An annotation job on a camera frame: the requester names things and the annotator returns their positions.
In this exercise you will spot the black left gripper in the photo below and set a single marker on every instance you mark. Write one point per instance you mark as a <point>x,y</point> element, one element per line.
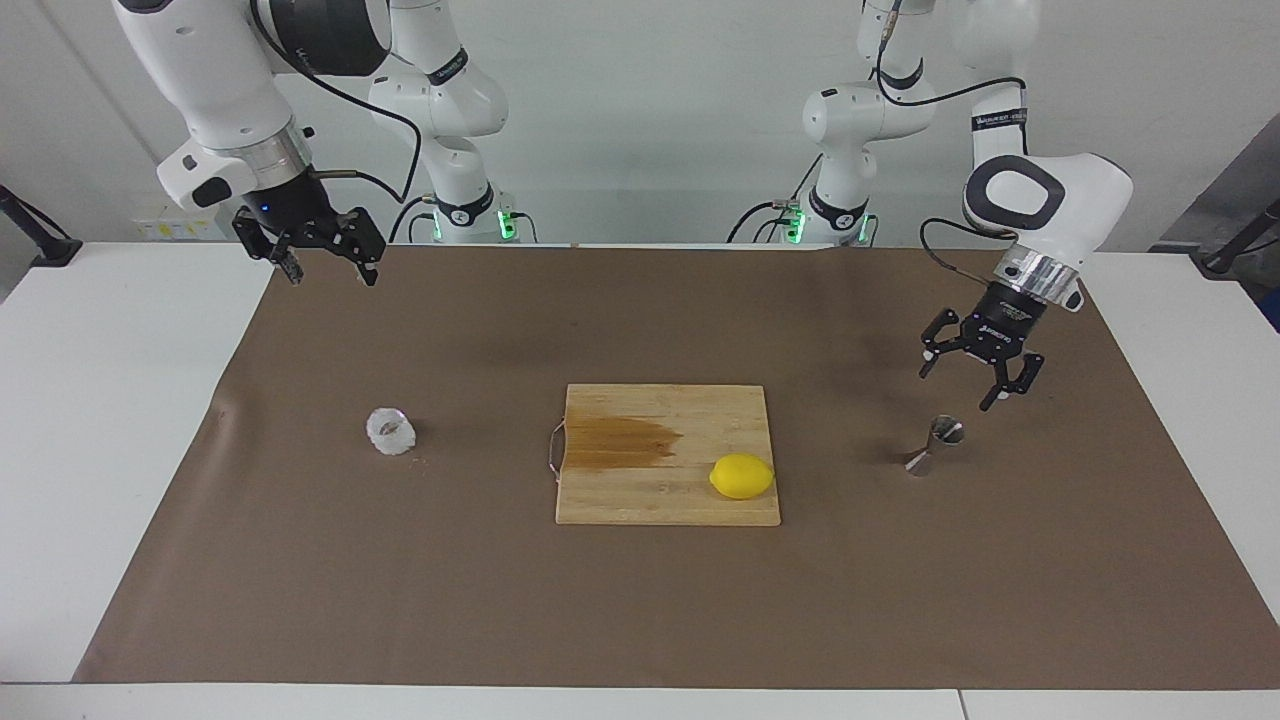
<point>1005,322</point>

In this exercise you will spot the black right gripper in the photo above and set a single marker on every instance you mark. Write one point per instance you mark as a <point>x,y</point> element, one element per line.
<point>295,210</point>

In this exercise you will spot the steel double jigger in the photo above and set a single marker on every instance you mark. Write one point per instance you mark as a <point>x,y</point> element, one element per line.
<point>942,435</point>

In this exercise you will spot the clear plastic cup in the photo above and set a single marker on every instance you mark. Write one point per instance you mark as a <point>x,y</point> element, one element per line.
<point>390,432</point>

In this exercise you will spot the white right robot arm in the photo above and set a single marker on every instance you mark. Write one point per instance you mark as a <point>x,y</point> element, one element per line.
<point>200,60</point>

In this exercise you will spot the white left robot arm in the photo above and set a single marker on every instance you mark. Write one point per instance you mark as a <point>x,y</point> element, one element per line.
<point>1070,195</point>

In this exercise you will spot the yellow lemon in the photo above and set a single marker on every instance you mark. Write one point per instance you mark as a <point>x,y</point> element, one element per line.
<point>742,477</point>

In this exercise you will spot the wooden cutting board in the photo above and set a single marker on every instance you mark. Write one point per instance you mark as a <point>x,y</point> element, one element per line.
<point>700,420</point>

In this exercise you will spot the brown table mat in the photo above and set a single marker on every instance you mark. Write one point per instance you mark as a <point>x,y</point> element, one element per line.
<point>500,600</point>

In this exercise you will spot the black camera stand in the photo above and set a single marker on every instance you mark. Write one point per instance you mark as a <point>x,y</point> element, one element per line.
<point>1225,262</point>
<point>45,250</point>

